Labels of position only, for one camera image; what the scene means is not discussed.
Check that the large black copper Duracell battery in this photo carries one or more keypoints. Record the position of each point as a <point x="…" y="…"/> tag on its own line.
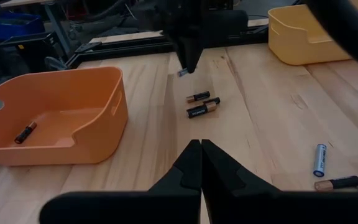
<point x="202" y="110"/>

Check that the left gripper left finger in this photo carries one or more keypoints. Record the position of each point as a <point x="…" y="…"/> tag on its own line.
<point x="135" y="208"/>

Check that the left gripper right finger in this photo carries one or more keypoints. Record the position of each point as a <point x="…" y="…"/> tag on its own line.
<point x="275" y="208"/>

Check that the yellow plastic bin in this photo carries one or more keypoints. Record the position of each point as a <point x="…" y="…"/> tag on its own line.
<point x="306" y="40"/>

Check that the blue storage crate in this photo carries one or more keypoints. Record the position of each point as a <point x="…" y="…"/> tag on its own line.
<point x="11" y="26"/>

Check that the orange plastic bin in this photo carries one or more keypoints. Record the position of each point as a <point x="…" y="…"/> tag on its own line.
<point x="57" y="102"/>

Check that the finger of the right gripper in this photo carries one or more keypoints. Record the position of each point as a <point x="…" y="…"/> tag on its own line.
<point x="197" y="51"/>
<point x="184" y="51"/>

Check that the grey table leg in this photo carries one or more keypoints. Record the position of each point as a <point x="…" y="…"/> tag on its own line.
<point x="57" y="28"/>

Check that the black equipment case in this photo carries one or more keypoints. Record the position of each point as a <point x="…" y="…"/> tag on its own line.
<point x="30" y="53"/>

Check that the silver Kirkland battery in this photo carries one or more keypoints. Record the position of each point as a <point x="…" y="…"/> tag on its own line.
<point x="182" y="73"/>
<point x="319" y="160"/>

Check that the black aluminium rig frame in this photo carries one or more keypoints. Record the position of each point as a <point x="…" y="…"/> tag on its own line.
<point x="129" y="48"/>

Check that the slim black copper battery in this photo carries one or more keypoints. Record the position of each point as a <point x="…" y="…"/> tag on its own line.
<point x="214" y="100"/>
<point x="25" y="133"/>
<point x="199" y="96"/>

